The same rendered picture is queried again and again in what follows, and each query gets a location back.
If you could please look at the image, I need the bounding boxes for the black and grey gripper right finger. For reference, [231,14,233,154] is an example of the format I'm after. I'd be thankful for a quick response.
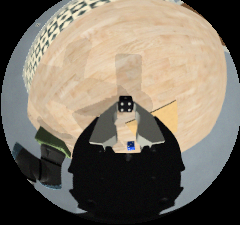
[132,101,185,172]

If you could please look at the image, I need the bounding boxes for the tan square mat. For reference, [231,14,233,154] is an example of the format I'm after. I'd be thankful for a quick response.
[126,100,178,137]

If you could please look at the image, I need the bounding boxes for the blue die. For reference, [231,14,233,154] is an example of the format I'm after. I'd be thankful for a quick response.
[127,141,135,151]

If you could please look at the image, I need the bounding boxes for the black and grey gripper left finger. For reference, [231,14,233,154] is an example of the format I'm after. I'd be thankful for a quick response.
[68,101,119,174]

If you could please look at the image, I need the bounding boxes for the black die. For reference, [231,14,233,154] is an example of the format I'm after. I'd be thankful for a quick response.
[119,96,133,112]

